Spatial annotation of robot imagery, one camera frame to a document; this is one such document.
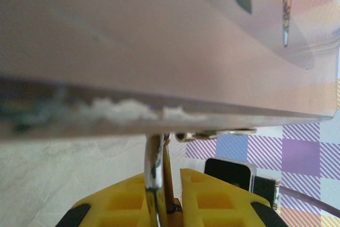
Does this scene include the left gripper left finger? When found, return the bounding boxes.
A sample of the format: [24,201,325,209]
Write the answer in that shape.
[54,172,160,227]

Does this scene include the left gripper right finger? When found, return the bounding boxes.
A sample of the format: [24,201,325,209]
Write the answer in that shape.
[180,167,291,227]

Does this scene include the colourful plaid cloth backdrop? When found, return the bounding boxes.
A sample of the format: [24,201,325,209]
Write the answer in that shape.
[167,77,340,227]

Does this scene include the pink cartoon tin box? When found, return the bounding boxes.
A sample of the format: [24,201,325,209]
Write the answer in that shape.
[0,0,340,143]

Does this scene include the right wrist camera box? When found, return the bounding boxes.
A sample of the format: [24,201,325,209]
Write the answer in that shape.
[203,157,278,208]

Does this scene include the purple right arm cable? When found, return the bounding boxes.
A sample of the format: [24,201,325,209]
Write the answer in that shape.
[276,186,340,219]

